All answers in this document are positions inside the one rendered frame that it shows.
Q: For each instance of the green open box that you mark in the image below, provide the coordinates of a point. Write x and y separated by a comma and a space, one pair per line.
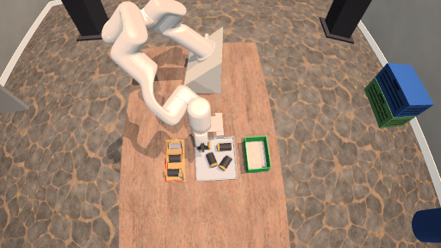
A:
257, 154

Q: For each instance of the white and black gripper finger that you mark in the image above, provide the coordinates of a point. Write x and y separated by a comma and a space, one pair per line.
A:
203, 147

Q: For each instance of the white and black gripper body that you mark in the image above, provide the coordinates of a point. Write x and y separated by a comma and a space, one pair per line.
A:
201, 138

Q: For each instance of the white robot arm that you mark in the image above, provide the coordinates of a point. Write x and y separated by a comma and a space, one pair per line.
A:
161, 16

